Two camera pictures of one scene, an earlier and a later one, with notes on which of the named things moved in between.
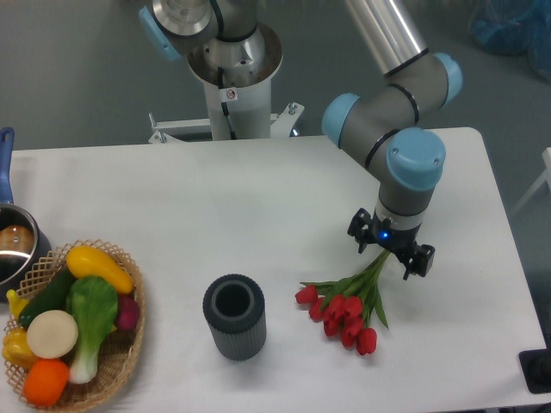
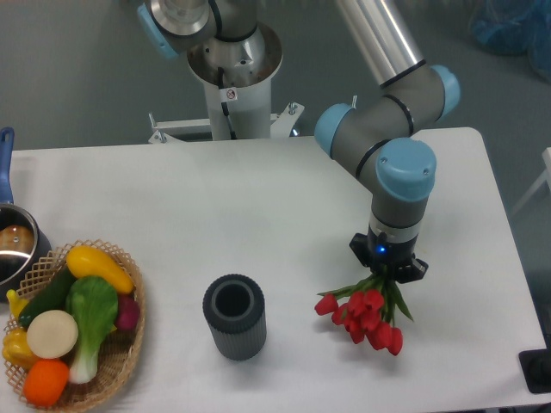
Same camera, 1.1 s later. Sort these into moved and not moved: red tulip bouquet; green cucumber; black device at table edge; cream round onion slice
Moved: red tulip bouquet
Not moved: black device at table edge; green cucumber; cream round onion slice
